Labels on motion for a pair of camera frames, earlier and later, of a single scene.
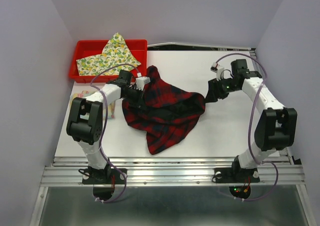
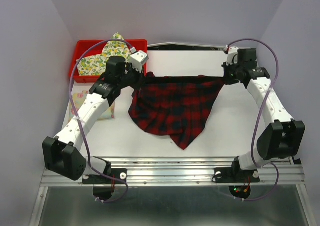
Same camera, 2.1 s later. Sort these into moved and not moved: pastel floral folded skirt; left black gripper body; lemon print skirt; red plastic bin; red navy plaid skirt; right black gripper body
Moved: right black gripper body; left black gripper body; red navy plaid skirt
Not moved: red plastic bin; lemon print skirt; pastel floral folded skirt
